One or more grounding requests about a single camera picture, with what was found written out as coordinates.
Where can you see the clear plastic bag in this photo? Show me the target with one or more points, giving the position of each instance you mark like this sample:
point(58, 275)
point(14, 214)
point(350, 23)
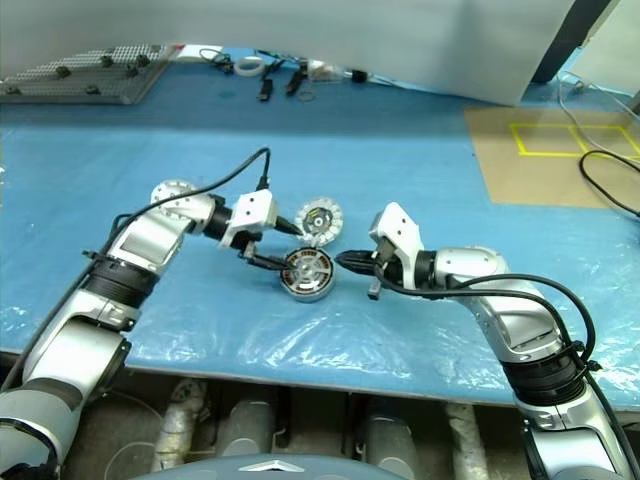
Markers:
point(325, 70)

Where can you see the brown cardboard sheet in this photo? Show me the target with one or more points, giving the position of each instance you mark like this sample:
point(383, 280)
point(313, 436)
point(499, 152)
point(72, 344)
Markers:
point(520, 180)

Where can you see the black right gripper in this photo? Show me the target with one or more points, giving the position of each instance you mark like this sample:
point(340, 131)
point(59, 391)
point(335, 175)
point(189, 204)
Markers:
point(387, 265)

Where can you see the yellow tape rectangle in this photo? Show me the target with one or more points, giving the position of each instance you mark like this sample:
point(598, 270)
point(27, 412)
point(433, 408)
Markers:
point(517, 137)

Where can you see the grey rounded cylinder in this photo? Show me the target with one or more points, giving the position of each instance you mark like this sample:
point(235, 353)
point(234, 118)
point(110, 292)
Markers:
point(392, 440)
point(247, 430)

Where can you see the silver spoked rotor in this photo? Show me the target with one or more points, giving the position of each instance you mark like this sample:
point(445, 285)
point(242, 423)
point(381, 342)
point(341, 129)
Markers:
point(306, 270)

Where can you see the white card with red edge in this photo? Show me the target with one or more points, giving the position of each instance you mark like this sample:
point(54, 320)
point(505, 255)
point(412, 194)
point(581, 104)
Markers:
point(185, 52)

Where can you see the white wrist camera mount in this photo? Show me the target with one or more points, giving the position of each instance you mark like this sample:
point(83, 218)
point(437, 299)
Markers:
point(400, 230)
point(252, 210)

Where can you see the small black connector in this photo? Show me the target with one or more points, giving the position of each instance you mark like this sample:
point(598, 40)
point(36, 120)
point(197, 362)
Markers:
point(359, 76)

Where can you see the white round motor lid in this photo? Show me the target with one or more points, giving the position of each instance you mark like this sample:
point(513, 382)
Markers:
point(327, 235)

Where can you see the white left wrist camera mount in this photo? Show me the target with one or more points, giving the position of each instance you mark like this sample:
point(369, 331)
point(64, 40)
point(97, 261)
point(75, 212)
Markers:
point(252, 210)

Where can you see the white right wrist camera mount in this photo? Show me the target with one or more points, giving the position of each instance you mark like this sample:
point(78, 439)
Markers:
point(400, 230)

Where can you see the white backdrop board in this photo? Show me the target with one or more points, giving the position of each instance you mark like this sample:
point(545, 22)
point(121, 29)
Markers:
point(325, 25)

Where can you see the black clip tool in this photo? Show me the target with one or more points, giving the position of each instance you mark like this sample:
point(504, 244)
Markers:
point(294, 82)
point(264, 90)

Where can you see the dark slanted post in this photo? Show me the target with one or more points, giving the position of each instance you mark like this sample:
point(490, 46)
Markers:
point(565, 45)

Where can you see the motor housing with copper windings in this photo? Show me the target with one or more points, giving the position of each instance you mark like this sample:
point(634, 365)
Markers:
point(306, 296)

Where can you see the grey robot torso with chevron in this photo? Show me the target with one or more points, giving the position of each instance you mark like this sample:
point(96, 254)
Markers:
point(270, 470)

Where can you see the grey studded pegboard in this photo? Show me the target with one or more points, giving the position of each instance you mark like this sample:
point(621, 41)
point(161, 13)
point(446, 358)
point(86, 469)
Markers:
point(80, 82)

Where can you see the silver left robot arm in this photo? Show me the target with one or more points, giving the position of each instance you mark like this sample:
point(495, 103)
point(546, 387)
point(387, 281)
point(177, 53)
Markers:
point(145, 240)

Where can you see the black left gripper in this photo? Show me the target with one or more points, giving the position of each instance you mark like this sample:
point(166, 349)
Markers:
point(248, 245)

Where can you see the small black peg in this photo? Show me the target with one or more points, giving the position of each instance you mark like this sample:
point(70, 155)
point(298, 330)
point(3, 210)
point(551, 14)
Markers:
point(142, 60)
point(91, 90)
point(62, 71)
point(132, 70)
point(106, 60)
point(11, 90)

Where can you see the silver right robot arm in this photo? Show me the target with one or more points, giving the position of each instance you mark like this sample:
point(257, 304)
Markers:
point(520, 310)

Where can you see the foil wrapped pipe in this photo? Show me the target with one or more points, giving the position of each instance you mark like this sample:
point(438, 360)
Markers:
point(177, 430)
point(467, 445)

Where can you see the blue plastic table cover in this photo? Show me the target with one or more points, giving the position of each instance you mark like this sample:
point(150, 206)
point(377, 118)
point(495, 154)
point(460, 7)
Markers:
point(300, 160)

